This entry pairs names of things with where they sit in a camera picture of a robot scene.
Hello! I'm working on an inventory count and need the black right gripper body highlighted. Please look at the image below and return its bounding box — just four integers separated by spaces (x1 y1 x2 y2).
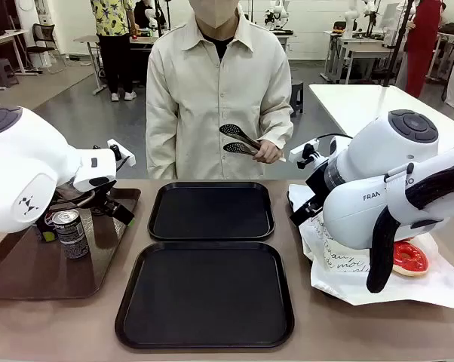
305 164 330 207

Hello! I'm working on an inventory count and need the white side table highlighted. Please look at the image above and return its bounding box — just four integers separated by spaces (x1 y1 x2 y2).
308 83 454 152

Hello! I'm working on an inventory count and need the person in yellow shirt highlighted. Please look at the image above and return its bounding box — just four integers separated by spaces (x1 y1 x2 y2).
90 0 138 102

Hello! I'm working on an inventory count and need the black plastic tray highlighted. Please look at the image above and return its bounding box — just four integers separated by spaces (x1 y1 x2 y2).
115 241 296 350
147 181 276 242

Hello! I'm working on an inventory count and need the brown plastic tray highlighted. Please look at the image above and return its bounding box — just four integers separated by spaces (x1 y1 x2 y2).
0 187 142 301

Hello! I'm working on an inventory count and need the red glazed donut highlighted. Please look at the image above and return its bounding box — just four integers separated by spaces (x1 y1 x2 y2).
391 240 428 278

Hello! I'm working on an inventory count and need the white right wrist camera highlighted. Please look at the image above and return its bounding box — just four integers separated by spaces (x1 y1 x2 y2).
289 138 322 170

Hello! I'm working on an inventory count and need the beige face mask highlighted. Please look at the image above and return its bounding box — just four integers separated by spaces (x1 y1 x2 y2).
194 0 238 29

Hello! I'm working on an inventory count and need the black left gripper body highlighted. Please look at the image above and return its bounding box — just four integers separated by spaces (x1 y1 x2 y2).
57 180 118 215

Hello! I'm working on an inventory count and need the person in cream shirt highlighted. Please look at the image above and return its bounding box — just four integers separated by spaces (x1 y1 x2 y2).
146 0 294 180

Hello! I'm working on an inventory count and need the person in red apron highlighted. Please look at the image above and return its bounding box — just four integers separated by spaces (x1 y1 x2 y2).
396 0 445 99

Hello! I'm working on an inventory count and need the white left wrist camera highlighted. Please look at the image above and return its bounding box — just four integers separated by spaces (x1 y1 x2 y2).
106 139 137 167

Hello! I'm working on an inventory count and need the white paper sheet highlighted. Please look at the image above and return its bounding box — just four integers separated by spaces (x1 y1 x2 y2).
286 183 454 308

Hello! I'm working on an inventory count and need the person's left forearm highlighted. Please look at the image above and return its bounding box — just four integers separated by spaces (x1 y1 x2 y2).
262 107 294 152

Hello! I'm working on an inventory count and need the black green Pepsi can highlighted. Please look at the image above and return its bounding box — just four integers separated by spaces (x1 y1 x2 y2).
35 213 59 243

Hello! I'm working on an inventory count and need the dark stool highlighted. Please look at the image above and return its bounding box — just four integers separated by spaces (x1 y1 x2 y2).
289 79 305 116

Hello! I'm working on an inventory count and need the person's left hand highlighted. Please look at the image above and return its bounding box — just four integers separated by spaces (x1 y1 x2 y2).
252 140 283 164

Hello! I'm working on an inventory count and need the black tripod pole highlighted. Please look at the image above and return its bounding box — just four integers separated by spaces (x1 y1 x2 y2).
379 0 416 87

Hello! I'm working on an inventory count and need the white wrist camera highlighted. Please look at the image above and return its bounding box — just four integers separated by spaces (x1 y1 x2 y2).
106 139 137 167
289 138 322 170

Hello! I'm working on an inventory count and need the grey plastic stool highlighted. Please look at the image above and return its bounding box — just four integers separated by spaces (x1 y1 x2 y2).
0 60 20 88

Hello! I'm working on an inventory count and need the person's right forearm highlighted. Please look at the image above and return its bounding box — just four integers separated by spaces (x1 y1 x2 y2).
146 112 179 180

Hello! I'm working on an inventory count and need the black office chair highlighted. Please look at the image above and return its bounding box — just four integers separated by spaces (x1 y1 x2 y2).
26 23 68 75

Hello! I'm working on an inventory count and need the black cable sleeve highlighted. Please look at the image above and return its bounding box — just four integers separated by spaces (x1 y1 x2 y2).
366 160 454 294

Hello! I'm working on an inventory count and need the white background workbench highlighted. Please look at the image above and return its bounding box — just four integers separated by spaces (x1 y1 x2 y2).
323 29 403 84

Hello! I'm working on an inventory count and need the grey background desk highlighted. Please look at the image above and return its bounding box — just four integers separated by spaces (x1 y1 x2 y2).
72 34 109 95

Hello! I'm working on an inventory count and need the black grey-print drink can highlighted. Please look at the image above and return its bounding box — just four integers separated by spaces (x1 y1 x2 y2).
51 209 91 260

